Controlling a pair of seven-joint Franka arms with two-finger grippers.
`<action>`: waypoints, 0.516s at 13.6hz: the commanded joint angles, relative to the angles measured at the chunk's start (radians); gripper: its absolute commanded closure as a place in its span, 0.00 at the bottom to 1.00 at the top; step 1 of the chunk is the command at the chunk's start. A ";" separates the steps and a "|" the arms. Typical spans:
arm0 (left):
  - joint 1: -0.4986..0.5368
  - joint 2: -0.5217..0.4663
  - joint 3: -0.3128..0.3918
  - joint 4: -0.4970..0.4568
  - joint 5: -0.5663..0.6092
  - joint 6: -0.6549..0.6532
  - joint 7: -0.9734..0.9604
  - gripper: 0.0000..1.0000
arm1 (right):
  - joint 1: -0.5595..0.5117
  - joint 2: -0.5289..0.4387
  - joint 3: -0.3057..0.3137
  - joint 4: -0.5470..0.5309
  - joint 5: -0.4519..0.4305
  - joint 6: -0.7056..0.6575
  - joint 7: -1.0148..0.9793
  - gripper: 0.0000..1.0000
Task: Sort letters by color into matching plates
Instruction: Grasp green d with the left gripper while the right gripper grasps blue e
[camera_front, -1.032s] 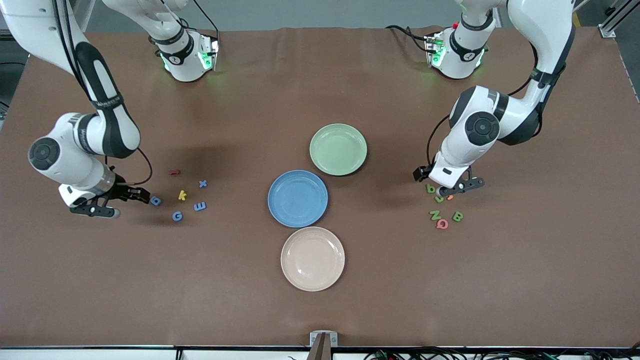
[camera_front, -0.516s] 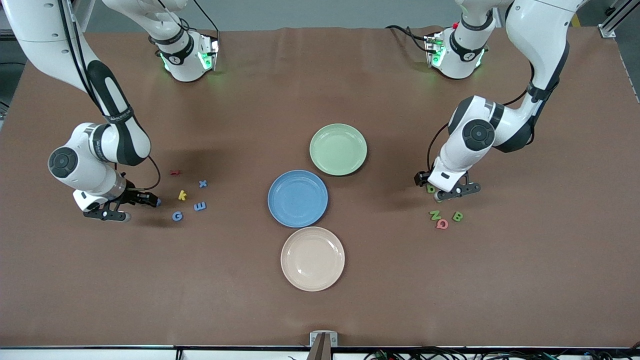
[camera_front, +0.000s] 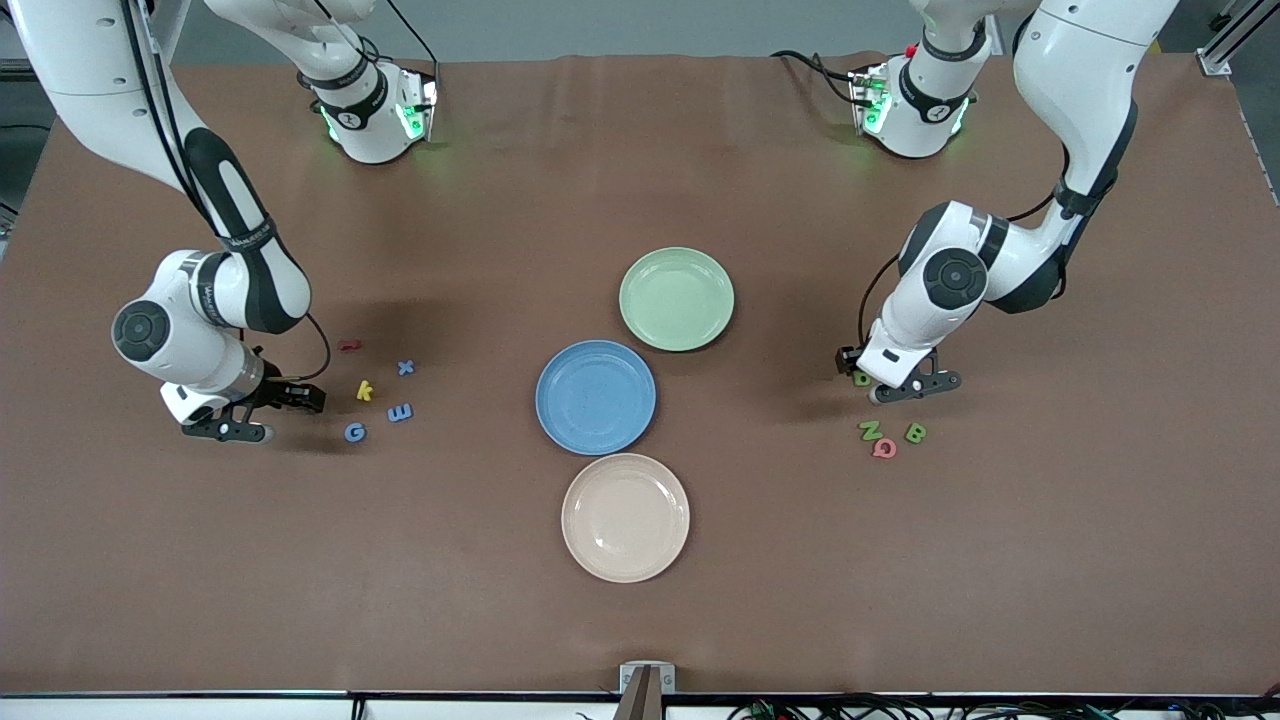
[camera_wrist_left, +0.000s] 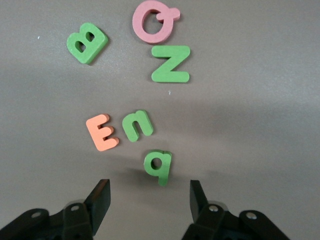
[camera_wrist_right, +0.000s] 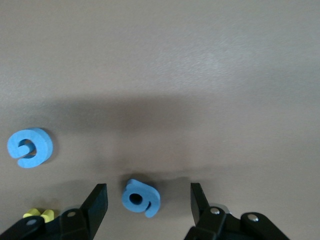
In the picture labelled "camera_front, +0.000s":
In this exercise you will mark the blue foam letter E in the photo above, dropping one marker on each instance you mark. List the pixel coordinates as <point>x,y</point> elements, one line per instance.
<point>400,412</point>

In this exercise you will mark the beige plate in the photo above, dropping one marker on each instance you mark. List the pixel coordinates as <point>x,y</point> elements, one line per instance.
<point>625,518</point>

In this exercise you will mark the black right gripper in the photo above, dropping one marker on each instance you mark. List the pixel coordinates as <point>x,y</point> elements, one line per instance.
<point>272,393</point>

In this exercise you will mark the green foam letter B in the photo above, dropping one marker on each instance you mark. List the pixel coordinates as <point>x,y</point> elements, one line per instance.
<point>915,433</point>

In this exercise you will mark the aluminium frame post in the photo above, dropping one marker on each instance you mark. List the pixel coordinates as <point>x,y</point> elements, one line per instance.
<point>1215,62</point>

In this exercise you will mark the blue plate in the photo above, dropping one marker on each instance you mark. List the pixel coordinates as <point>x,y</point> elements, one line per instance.
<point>595,398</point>

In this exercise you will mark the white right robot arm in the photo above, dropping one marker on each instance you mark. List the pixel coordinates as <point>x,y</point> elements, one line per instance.
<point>90,60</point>

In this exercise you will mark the grey metal mount bracket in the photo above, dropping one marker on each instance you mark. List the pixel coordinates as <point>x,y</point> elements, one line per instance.
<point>647,678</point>

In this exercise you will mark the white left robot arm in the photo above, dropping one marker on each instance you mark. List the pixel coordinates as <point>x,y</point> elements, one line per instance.
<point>1080,60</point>

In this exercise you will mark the blue foam letter G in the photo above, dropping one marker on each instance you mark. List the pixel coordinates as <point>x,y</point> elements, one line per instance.
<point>347,433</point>

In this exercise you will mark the green plate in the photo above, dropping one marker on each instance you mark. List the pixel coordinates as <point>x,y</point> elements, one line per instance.
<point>676,300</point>

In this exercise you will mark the white table edge rail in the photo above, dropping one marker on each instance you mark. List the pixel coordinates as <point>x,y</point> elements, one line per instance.
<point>200,710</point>

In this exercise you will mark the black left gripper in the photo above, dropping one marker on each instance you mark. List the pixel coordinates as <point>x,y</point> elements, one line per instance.
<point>849,361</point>

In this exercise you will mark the pink foam letter Q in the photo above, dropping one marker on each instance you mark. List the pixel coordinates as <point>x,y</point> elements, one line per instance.
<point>876,450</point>

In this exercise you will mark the green foam letter N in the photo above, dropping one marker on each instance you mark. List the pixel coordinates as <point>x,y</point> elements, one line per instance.
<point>871,431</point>

